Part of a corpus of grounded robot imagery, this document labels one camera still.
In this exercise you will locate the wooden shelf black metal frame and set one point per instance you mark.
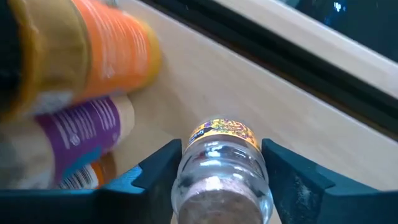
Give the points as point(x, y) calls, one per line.
point(248, 87)

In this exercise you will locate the cork-lid glass jar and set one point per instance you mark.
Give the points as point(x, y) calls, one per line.
point(222, 174)

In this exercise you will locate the black-lid jar purple label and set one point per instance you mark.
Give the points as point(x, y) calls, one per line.
point(81, 130)

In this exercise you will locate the black-lid jar orange label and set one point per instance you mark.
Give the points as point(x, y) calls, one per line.
point(118, 49)

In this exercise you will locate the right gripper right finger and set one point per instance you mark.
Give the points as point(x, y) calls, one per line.
point(311, 199)

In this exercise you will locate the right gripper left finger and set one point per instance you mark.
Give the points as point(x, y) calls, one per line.
point(149, 193)

